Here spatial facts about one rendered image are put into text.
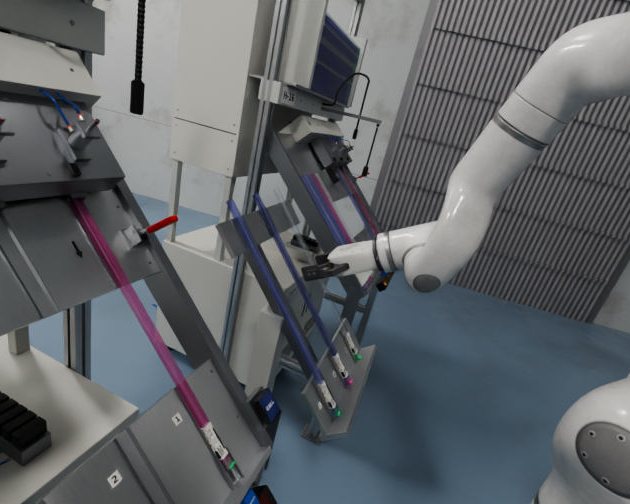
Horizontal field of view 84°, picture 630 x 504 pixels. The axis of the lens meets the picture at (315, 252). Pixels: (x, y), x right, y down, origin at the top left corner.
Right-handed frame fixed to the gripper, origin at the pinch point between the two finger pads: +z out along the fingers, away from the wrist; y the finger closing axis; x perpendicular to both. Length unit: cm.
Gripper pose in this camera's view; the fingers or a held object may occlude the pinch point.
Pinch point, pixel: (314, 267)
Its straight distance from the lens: 80.5
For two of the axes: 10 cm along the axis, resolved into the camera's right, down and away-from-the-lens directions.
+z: -9.0, 2.0, 3.8
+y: -3.2, 2.7, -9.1
